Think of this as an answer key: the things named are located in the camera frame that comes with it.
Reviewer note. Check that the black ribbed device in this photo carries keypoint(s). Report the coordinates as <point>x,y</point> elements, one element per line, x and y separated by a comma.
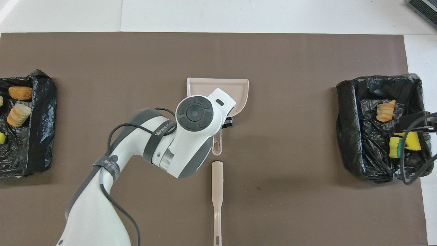
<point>426,8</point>

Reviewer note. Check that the beige plastic dustpan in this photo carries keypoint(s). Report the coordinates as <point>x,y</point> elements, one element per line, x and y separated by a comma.
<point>205,87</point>

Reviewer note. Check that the beige hand brush black bristles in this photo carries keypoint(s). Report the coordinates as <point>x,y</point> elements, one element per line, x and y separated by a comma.
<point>217,184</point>

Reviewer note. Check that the bin lined with black bag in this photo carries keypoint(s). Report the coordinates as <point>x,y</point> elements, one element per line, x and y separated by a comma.
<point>37,136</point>
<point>362,136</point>

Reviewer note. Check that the beige orange rock chunk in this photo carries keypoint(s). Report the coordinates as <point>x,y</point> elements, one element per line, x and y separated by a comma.
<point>385,112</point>

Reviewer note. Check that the brown oval bread roll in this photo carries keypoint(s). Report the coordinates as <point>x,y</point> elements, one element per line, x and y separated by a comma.
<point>20,93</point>

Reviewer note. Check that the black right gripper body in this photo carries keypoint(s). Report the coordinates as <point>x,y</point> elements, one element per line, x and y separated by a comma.
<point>432,121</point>

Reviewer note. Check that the yellow green sponge piece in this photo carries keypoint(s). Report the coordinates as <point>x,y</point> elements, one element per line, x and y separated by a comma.
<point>396,148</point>

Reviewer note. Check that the brown table mat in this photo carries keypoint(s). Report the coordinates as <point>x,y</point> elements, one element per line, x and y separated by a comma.
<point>290,205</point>

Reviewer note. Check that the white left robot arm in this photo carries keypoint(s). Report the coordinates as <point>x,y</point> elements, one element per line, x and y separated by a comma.
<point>95,212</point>

